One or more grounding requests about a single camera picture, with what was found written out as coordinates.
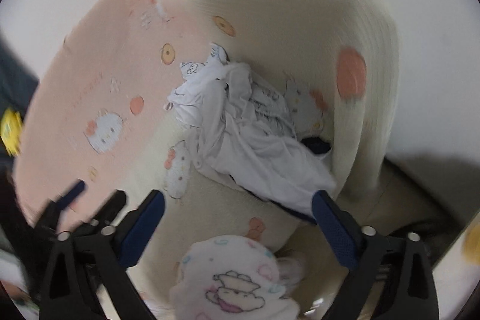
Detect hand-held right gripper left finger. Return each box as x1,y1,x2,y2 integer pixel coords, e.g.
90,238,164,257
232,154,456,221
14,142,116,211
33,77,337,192
39,190,166,320

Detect yellow plush toy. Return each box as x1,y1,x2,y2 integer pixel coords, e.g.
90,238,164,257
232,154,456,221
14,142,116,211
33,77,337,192
0,108,24,156

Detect small white printed cloth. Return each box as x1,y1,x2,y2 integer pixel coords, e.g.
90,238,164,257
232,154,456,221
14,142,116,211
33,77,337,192
179,42,299,139

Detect person's cartoon print pajamas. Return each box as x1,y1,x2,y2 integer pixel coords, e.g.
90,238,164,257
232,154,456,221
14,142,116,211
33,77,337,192
169,235,308,320

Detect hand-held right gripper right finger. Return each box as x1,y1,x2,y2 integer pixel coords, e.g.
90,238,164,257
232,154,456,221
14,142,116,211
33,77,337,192
312,190,439,320

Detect pink and cream cartoon blanket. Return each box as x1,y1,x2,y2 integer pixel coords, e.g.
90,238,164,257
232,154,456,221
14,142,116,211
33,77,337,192
15,0,404,306

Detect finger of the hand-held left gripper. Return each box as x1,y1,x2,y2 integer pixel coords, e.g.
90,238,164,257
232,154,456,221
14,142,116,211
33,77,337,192
88,190,127,227
32,179,87,231

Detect white shirt with navy trim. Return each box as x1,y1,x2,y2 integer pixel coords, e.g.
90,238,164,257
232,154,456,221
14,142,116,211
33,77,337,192
165,61,338,225

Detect dark grey cloth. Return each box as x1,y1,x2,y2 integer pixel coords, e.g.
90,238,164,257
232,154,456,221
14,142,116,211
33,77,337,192
0,31,40,156

